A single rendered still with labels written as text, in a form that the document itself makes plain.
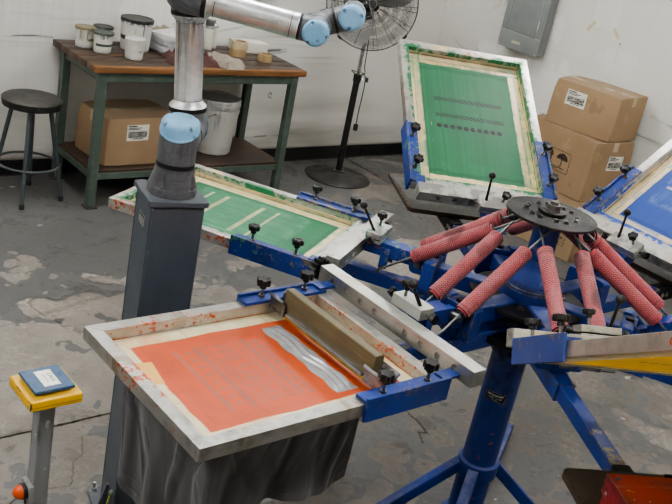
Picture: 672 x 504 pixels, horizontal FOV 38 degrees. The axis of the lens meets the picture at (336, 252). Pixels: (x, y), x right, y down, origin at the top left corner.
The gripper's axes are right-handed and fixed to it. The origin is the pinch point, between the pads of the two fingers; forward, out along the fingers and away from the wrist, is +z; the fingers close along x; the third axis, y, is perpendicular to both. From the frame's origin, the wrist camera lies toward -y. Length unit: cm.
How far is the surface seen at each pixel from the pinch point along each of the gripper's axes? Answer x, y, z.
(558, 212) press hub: -73, 56, -23
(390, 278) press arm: -92, -2, -8
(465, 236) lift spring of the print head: -77, 25, -21
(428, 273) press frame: -89, 12, -18
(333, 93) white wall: -101, -49, 416
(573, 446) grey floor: -214, 61, 63
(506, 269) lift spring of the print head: -81, 36, -43
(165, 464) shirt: -93, -60, -111
